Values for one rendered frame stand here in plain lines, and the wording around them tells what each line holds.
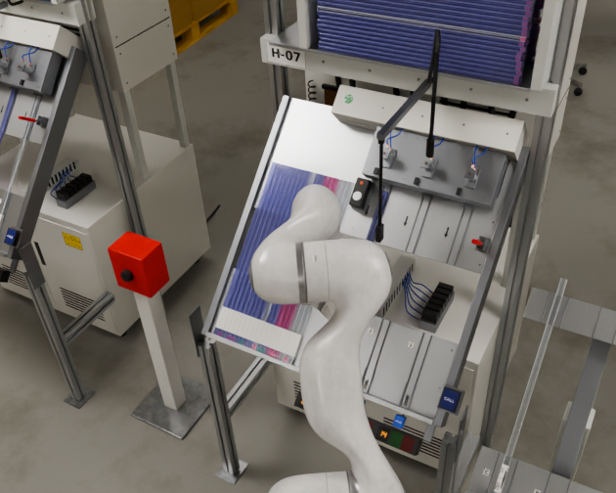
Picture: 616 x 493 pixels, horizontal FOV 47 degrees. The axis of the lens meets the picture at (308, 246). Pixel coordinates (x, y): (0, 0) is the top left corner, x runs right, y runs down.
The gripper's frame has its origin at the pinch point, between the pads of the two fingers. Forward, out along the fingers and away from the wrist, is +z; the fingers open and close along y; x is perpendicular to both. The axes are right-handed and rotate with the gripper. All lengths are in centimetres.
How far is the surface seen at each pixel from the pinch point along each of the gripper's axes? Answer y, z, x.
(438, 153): -11.8, 1.0, -37.3
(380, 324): -9.9, -0.8, 7.8
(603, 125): -27, 274, -98
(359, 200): 4.7, -0.3, -21.0
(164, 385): 75, 42, 63
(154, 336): 73, 26, 42
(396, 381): -18.3, -2.5, 19.9
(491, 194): -27.3, -0.1, -30.6
